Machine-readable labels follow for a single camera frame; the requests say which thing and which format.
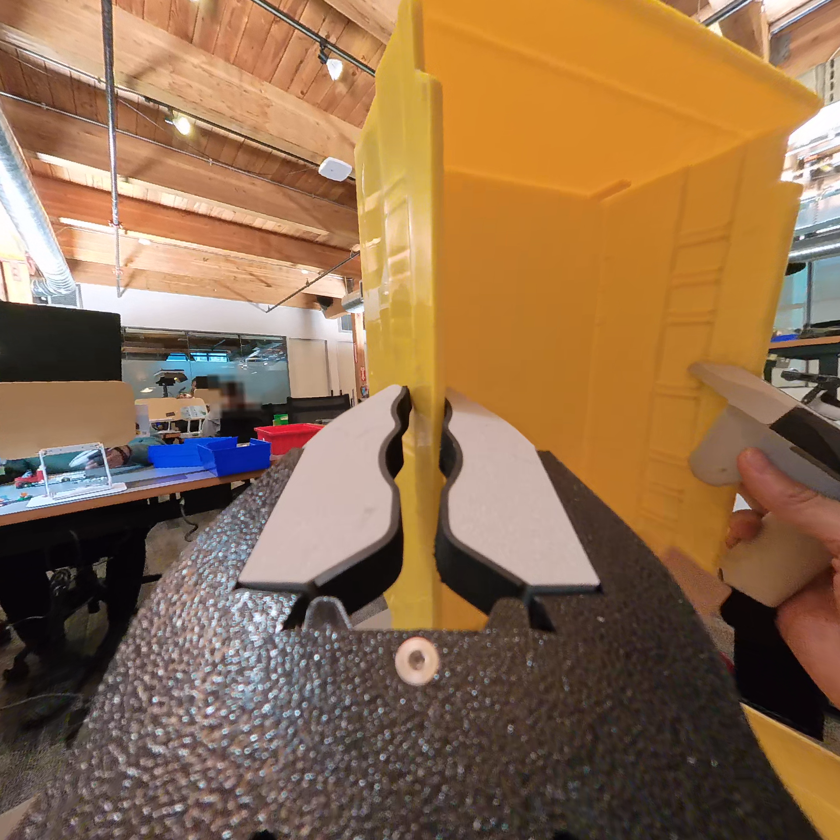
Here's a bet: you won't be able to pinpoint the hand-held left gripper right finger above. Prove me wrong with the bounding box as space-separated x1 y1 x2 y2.
435 389 602 616

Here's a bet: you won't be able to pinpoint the black office chair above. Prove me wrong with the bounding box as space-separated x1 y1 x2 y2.
0 525 161 723

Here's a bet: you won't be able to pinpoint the clear acrylic stand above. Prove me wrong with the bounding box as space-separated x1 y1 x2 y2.
26 443 127 504

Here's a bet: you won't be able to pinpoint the long wooden desk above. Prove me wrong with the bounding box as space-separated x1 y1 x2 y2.
0 453 290 644

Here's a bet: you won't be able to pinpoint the person's right hand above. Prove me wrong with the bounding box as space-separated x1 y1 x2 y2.
725 448 840 713

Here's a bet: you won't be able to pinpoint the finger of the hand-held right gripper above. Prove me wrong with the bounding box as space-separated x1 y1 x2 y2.
688 361 806 489

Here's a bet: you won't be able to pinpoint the blue storage bin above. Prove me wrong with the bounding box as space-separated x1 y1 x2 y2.
197 436 272 477
147 436 217 469

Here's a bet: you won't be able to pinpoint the beige rounded desk divider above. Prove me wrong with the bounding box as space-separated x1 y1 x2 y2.
0 381 137 460

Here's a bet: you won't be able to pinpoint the wooden desk black legs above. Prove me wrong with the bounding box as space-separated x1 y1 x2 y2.
764 333 840 395

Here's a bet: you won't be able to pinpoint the hanging metal pipe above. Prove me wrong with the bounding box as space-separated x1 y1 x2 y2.
100 0 127 298

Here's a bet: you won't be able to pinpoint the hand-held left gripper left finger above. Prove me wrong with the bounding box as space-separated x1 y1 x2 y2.
236 385 412 616

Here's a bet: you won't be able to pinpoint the beige board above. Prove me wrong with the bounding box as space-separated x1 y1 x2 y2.
134 397 198 424

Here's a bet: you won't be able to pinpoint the black monitor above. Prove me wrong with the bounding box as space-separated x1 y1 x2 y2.
0 301 123 383

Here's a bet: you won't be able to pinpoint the red storage bin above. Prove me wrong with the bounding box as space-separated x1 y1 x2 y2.
255 423 326 455

